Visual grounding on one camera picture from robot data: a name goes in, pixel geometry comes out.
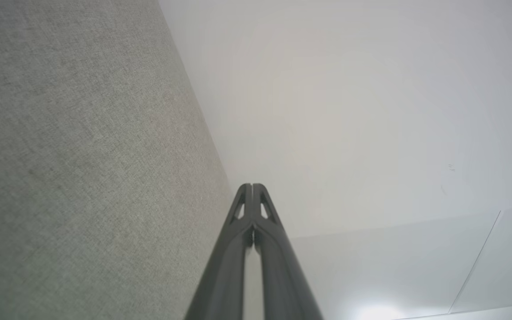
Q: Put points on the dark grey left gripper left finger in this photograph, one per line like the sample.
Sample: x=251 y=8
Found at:
x=225 y=275

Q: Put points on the grey fabric sofa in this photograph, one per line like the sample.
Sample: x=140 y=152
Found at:
x=74 y=169

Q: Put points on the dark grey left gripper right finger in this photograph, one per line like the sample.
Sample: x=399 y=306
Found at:
x=282 y=284

